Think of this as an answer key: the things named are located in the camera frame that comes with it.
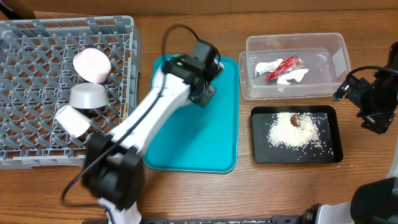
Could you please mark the black rectangular tray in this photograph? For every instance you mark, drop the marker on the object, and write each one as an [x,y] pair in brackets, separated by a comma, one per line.
[262,114]

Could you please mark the white paper cup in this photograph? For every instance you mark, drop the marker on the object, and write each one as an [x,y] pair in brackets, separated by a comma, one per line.
[72,121]

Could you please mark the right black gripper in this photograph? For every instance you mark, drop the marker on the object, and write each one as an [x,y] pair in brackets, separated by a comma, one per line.
[352,92]

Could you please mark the pink-white small bowl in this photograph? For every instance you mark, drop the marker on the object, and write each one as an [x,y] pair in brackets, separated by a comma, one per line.
[92,65]

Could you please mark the brown food chunk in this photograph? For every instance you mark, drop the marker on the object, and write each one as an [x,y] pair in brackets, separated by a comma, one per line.
[295,120]

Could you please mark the large white round plate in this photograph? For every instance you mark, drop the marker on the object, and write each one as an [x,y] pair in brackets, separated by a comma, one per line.
[219,64]

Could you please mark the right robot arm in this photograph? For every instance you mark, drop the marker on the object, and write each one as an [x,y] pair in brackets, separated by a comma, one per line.
[371,203]

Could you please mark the grey-green ceramic bowl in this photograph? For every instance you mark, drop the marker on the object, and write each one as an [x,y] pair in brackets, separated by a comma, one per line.
[88,96]

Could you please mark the rice grains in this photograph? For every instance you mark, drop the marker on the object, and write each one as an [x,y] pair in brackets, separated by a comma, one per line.
[309,143]

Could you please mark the teal plastic serving tray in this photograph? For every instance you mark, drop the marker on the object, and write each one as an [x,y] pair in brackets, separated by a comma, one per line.
[196,139]

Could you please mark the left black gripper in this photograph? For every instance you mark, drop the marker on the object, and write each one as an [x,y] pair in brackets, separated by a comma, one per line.
[204,102]

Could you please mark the red snack wrapper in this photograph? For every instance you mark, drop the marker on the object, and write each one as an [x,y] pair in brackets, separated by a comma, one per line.
[289,64]

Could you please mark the grey plastic dish rack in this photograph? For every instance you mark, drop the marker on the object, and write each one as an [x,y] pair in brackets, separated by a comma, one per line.
[37,74]

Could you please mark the clear plastic waste bin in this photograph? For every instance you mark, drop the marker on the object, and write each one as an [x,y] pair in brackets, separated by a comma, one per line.
[324,56]

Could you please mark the white napkin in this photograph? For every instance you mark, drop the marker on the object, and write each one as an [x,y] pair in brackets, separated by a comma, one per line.
[293,76]

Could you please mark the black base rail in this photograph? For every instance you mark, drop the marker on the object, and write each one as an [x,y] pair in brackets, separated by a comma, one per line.
[217,220]

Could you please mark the wooden chopstick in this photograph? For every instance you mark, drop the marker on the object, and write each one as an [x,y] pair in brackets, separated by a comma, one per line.
[124,111]

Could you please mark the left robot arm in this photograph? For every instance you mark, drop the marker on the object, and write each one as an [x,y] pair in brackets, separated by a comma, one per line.
[113,169]

